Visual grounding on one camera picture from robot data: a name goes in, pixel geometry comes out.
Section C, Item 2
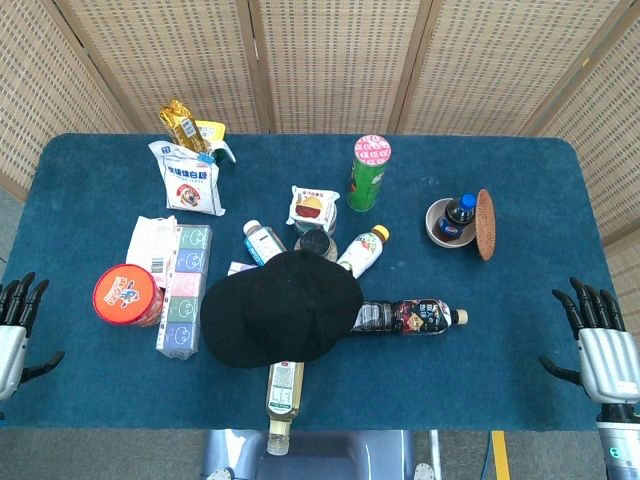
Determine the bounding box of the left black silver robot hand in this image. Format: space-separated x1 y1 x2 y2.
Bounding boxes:
0 272 66 401

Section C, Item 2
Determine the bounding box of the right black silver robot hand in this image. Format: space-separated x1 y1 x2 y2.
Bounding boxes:
538 277 640 405

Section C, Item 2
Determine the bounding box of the black baseball cap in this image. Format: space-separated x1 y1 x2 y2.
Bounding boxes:
199 248 365 370

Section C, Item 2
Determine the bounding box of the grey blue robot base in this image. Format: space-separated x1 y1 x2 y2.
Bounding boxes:
202 428 441 480

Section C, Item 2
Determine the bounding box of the white wipes packet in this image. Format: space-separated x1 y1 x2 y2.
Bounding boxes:
125 214 179 289

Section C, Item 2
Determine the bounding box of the multicolour tissue pack bundle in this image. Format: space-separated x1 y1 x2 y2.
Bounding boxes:
154 224 214 361

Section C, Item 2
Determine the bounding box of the orange instant noodle cup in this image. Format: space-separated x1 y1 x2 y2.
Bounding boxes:
92 263 165 329

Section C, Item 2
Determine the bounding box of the blue table mat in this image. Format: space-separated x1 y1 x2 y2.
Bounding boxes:
0 132 640 432

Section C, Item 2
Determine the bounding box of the round woven rattan coaster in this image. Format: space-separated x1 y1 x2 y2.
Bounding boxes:
474 188 496 262

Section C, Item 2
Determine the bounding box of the dark coffee plastic bottle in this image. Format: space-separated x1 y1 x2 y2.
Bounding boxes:
349 298 470 337

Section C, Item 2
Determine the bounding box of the cola bottle blue cap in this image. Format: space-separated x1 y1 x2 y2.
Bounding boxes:
432 193 476 244

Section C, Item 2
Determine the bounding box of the beige ceramic bowl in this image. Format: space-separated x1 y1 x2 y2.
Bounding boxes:
425 197 479 249

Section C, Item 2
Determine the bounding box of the white sugar bag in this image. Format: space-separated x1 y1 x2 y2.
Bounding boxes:
147 140 226 217

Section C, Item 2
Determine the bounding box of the white drink bottle yellow cap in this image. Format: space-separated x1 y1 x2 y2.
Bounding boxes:
335 224 391 280

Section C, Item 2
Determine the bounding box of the small white bottle blue label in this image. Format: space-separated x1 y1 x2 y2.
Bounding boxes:
242 219 287 266

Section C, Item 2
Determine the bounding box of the pale yellow liquid bottle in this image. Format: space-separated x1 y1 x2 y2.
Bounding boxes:
264 360 305 456

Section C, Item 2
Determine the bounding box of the gold foil snack packet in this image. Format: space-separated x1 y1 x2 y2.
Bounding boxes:
159 98 211 154

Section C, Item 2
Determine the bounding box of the yellow white plastic packet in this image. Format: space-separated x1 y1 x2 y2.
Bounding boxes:
194 119 237 164

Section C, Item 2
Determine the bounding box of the green chips can pink lid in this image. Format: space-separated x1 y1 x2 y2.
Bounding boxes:
347 134 393 212

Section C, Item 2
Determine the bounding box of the white snack cake packet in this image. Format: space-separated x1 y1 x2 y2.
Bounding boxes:
286 184 341 227

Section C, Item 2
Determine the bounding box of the woven bamboo folding screen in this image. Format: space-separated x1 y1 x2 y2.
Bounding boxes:
0 0 640 246

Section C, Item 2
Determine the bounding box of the blue floor cable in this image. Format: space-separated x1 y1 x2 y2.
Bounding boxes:
481 430 494 480

